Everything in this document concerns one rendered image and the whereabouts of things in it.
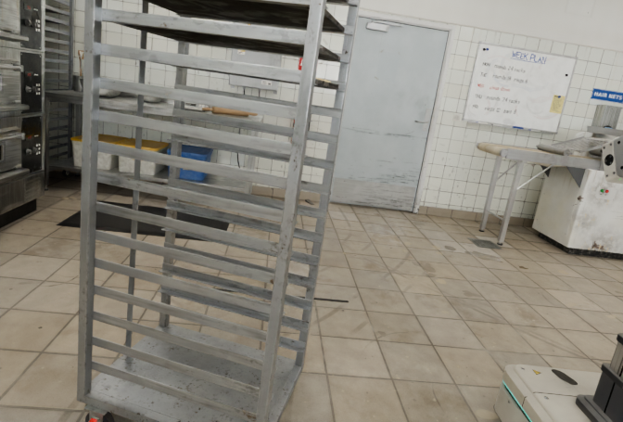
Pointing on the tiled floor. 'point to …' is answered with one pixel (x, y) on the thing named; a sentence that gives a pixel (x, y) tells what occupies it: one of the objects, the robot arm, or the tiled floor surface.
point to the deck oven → (22, 83)
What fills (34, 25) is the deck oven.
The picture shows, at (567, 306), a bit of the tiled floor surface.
